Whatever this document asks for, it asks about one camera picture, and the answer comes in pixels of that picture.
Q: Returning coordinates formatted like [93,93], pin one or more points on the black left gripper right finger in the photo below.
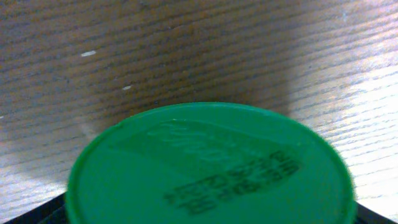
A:
[367,216]

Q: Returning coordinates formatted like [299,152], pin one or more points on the green lid jar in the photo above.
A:
[209,163]

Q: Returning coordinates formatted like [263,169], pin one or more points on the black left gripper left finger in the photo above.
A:
[51,212]

